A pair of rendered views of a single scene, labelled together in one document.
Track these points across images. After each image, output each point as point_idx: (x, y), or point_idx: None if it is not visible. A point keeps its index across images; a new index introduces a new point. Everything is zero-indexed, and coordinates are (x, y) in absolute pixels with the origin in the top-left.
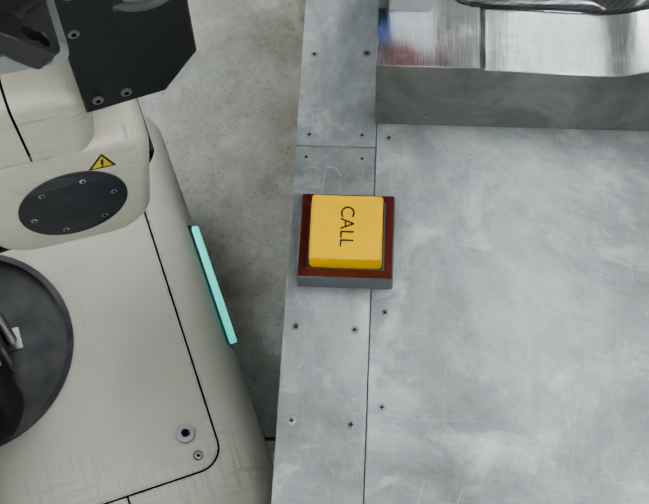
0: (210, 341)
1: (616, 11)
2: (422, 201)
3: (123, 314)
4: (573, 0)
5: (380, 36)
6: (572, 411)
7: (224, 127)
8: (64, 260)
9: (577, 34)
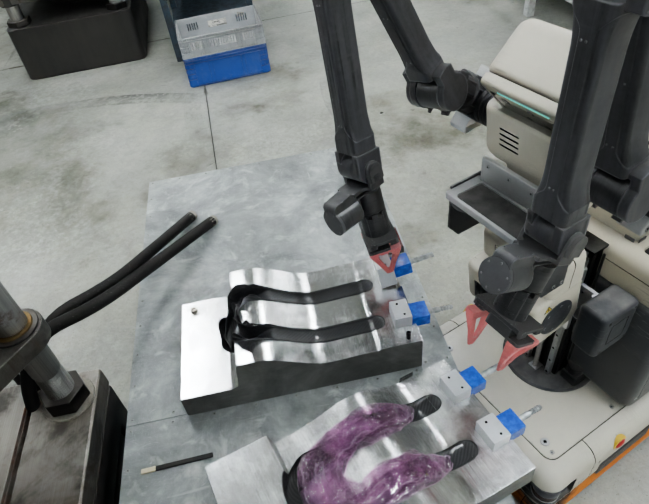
0: None
1: (308, 292)
2: None
3: (496, 382)
4: (325, 296)
5: None
6: (307, 224)
7: None
8: (534, 397)
9: (321, 282)
